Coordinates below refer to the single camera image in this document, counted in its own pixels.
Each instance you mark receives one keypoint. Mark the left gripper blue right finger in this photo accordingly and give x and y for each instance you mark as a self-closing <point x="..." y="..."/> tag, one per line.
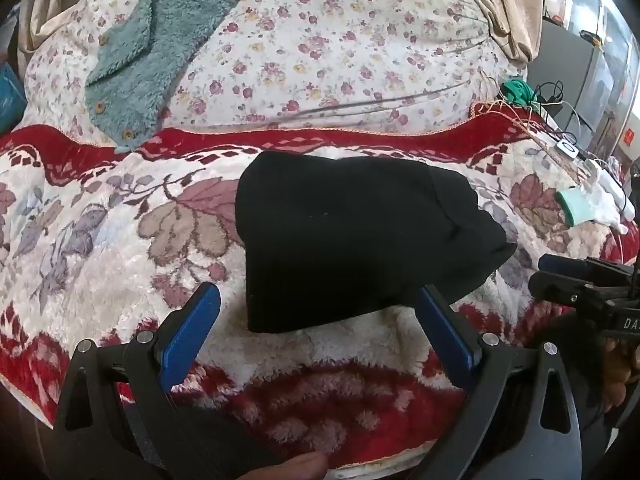
<point x="452" y="337"/>

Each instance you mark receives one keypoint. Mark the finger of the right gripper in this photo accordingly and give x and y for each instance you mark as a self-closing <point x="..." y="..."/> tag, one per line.
<point x="573" y="268"/>
<point x="563" y="289"/>

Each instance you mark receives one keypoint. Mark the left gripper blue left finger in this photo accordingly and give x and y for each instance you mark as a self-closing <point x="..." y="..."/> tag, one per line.
<point x="181" y="335"/>

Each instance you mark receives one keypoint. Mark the black pants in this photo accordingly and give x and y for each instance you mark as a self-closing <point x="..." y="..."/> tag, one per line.
<point x="330" y="239"/>

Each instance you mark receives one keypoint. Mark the person's right hand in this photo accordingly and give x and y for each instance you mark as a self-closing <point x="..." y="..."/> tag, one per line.
<point x="620" y="367"/>

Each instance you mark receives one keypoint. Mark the person's left hand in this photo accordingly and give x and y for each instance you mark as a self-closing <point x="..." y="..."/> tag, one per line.
<point x="310" y="466"/>

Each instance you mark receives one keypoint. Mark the white green-trimmed cloth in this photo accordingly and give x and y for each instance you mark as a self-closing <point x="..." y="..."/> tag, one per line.
<point x="590" y="203"/>

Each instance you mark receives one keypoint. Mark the green cloth bundle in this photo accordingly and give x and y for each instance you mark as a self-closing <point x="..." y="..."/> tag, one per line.
<point x="517" y="92"/>

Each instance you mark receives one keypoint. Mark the beige curtain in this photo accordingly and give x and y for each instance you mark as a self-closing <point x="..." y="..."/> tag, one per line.
<point x="515" y="25"/>

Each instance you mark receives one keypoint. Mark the blue plastic bag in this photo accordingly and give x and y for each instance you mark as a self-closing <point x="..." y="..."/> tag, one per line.
<point x="12" y="99"/>

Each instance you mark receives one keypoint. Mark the white floral quilt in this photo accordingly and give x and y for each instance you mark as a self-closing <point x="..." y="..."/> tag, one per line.
<point x="396" y="66"/>

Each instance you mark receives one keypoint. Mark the white charger with cables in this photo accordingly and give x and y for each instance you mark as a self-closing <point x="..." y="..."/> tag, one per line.
<point x="565" y="150"/>

